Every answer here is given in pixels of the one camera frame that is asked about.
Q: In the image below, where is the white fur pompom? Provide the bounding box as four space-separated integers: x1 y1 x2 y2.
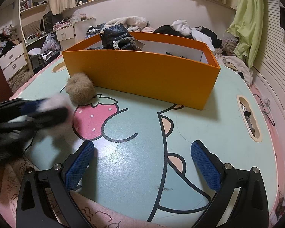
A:
37 93 75 148

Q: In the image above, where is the tan fur pompom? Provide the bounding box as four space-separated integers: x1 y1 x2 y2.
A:
65 73 96 105

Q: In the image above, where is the black lace doll dress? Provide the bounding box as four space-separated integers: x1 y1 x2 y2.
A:
100 24 142 51

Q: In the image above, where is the orange cardboard box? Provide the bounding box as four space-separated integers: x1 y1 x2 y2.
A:
63 32 220 110

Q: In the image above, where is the pink bed quilt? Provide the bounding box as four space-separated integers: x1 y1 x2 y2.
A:
0 158 158 228

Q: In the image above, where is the white drawer cabinet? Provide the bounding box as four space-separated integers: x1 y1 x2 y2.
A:
0 43 28 81

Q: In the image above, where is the cream knit sweater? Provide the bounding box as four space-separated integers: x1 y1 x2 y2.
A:
102 16 150 32

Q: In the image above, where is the green hanging garment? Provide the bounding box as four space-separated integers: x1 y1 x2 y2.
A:
226 0 264 68

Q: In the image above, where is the black cable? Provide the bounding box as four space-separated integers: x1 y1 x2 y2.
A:
253 93 276 127

